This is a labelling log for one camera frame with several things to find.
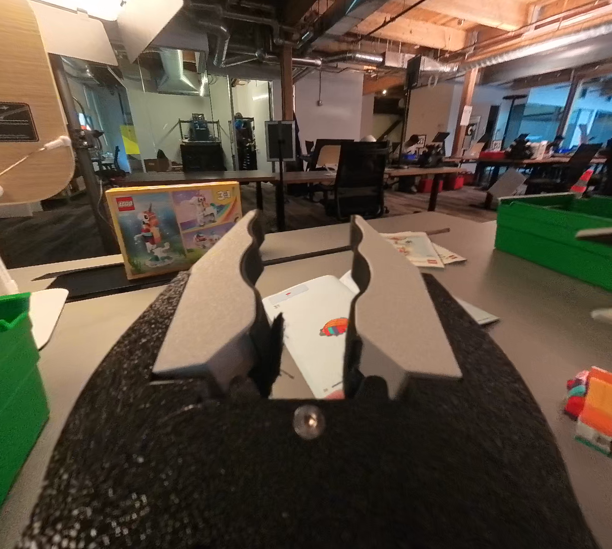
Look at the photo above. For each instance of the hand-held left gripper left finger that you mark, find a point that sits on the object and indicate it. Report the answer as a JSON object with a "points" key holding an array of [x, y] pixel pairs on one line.
{"points": [[210, 309]]}

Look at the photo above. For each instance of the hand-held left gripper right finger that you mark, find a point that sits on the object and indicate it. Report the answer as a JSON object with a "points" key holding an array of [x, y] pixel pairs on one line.
{"points": [[401, 319]]}

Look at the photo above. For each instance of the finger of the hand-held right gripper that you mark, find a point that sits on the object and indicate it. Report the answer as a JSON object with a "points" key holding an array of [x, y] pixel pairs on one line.
{"points": [[603, 314], [597, 234]]}

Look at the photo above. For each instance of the orange lego build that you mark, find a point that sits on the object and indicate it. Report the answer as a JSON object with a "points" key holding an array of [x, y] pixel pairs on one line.
{"points": [[595, 410]]}

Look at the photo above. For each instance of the yellow lego set box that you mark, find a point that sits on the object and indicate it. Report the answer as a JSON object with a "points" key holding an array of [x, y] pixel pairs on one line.
{"points": [[158, 228]]}

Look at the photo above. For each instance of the green plastic bin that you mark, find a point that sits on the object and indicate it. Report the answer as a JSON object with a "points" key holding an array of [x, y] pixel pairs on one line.
{"points": [[16, 391], [550, 238]]}

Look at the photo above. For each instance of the stack of closed instruction booklets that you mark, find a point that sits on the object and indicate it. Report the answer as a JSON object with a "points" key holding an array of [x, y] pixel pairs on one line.
{"points": [[420, 247]]}

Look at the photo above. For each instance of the open white instruction booklet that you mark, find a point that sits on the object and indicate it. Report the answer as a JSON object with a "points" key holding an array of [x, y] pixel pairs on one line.
{"points": [[311, 319]]}

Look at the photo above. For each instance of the long wooden desk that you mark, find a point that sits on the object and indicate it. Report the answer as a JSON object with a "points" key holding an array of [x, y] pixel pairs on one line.
{"points": [[201, 175]]}

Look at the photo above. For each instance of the black mesh office chair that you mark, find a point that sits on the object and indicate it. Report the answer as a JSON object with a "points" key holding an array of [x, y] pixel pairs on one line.
{"points": [[358, 175]]}

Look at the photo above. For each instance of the black equipment rack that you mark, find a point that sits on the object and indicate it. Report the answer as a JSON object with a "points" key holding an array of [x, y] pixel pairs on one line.
{"points": [[201, 147]]}

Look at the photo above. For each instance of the tablet on floor stand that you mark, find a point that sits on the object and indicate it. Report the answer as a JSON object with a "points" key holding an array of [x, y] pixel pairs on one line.
{"points": [[280, 140]]}

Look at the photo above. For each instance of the wooden panel with black label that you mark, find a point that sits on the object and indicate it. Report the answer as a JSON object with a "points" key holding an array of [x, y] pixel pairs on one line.
{"points": [[28, 80]]}

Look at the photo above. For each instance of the white panel base plate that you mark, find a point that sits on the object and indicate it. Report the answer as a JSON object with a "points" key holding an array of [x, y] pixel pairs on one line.
{"points": [[48, 314]]}

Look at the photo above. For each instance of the yellow wall sign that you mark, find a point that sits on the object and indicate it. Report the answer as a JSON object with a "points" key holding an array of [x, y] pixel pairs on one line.
{"points": [[129, 140]]}

